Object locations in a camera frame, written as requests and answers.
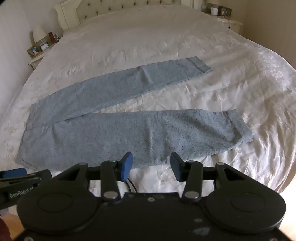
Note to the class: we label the white bedside lamp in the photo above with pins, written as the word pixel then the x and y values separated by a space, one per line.
pixel 38 34

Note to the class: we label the small picture frame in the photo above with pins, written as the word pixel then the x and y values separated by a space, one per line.
pixel 33 51

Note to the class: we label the grey-blue knit pants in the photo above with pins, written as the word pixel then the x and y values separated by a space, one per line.
pixel 69 126

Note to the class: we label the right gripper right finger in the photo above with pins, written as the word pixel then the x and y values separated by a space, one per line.
pixel 190 172

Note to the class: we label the cream left nightstand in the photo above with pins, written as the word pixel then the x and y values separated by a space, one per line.
pixel 36 60

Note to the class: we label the cream right nightstand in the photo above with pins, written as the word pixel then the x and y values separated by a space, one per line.
pixel 234 25

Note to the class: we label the brown small bottle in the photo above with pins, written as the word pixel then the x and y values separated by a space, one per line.
pixel 52 38

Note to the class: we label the small white alarm clock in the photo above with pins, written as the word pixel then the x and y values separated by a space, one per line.
pixel 44 46

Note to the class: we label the white floral bedspread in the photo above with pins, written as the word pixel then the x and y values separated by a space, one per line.
pixel 257 82

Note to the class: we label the cream nightstand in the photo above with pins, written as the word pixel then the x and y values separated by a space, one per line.
pixel 234 25
pixel 36 60

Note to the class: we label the dark framed photo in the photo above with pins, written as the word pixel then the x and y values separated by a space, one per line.
pixel 224 12

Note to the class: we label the white candle jar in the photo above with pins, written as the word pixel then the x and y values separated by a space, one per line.
pixel 214 11

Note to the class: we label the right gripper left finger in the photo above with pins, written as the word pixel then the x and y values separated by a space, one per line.
pixel 112 172

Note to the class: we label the cream tufted headboard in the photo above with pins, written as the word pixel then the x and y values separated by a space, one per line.
pixel 72 13

